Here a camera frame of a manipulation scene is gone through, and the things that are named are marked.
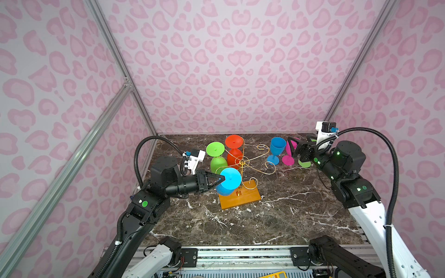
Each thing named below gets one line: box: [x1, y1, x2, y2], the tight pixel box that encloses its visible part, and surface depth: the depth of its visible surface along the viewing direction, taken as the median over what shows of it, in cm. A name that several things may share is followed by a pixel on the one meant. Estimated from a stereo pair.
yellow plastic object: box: [258, 271, 288, 278], surface depth 70 cm
